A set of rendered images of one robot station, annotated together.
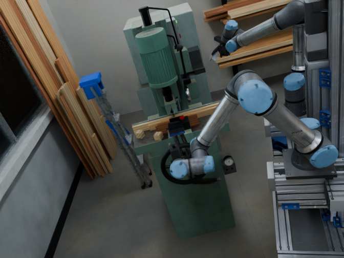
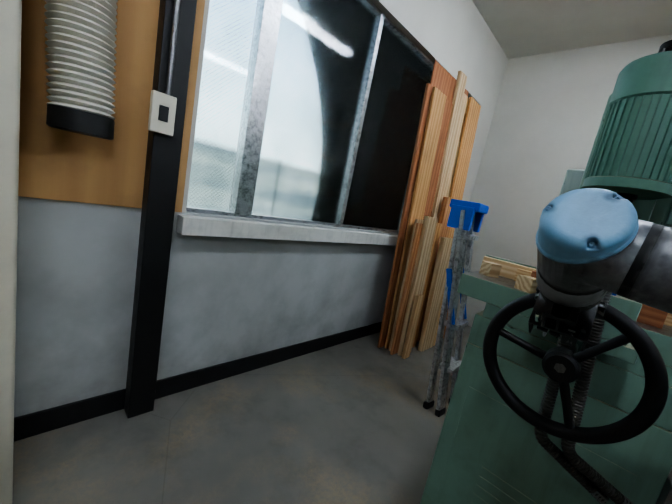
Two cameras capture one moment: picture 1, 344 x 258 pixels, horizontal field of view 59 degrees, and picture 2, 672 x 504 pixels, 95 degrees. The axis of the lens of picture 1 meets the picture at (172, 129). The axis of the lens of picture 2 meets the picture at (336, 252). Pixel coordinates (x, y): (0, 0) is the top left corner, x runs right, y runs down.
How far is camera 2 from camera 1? 106 cm
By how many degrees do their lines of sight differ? 40
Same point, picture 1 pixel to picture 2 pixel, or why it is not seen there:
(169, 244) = not seen: outside the picture
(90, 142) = (410, 300)
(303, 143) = not seen: outside the picture
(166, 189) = (462, 407)
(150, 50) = (649, 87)
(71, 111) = (417, 249)
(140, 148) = (473, 281)
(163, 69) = (650, 144)
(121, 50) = (528, 252)
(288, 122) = not seen: outside the picture
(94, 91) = (463, 219)
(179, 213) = (450, 484)
